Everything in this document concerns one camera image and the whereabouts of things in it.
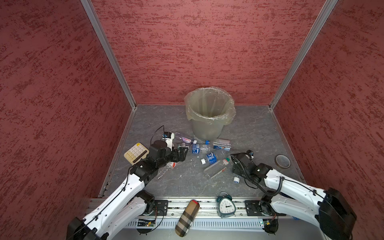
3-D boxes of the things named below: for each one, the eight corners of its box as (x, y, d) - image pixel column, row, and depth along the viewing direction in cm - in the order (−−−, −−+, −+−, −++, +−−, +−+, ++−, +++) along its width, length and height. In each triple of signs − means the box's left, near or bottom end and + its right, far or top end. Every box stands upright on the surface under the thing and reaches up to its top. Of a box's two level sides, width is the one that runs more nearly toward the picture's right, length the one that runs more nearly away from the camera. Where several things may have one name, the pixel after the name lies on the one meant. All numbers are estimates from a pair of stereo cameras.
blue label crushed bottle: (206, 169, 87) (206, 166, 84) (200, 161, 90) (200, 158, 87) (218, 160, 91) (219, 157, 87) (212, 153, 94) (212, 150, 90)
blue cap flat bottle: (213, 152, 97) (214, 149, 93) (213, 142, 102) (213, 138, 98) (230, 152, 97) (231, 149, 93) (228, 142, 102) (230, 138, 98)
